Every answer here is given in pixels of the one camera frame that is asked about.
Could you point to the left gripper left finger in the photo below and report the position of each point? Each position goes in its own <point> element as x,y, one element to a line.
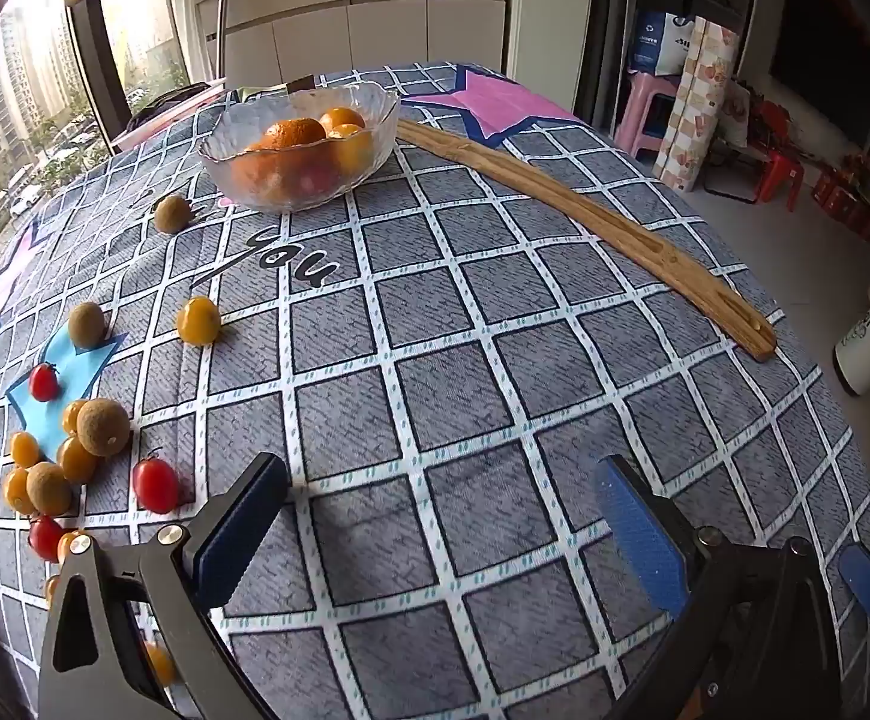
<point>94,664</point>

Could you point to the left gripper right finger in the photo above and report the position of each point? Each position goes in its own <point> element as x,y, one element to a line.
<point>751,634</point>

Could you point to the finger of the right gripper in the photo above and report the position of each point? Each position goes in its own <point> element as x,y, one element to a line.
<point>854,568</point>

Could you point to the red cherry tomato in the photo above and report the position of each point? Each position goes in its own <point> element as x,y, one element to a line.
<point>156,485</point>

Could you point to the red tomato in cluster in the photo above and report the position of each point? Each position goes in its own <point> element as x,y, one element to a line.
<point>44,536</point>

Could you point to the yellow tomato beside kiwi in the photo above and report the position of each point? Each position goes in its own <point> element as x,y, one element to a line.
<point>77,464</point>

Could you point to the brown kiwi in cluster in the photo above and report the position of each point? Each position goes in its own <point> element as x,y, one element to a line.
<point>49,491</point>

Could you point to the large brown kiwi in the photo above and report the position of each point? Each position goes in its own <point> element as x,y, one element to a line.
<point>103,427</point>

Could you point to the yellow tomato left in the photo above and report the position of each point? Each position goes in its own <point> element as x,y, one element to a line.
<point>25,450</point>

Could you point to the white cylindrical bin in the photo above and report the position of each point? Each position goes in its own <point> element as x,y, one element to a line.
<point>851,358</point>

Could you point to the red tomato on blue star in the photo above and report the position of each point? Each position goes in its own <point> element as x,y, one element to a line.
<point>43,383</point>

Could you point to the lone yellow tomato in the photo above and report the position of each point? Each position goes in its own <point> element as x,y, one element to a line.
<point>198,322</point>

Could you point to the kiwi on blue star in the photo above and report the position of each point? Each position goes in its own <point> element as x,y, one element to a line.
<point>86,325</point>

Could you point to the long wooden stick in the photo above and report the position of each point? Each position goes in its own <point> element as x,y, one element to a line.
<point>736,317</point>

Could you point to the checkered grey tablecloth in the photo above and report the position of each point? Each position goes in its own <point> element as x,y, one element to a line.
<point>438,359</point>

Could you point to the kiwi near bowl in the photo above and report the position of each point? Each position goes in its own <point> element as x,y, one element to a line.
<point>172,214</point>

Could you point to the red plastic stool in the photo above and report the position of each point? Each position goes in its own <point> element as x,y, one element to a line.
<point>781,169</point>

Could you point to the clear glass fruit bowl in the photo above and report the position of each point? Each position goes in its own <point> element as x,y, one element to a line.
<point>294,152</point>

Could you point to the orange tangerine in bowl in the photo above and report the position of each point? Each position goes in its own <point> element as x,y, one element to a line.
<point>299,131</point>

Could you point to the pink container with black item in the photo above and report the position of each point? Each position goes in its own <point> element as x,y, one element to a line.
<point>167,116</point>

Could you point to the patterned rolled mat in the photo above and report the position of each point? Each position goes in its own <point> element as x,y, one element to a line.
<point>699,96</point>

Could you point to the pink plastic stool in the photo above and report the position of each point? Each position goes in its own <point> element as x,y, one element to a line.
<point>634,133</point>

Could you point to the white cabinet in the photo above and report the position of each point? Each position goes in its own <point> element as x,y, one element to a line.
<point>268,42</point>

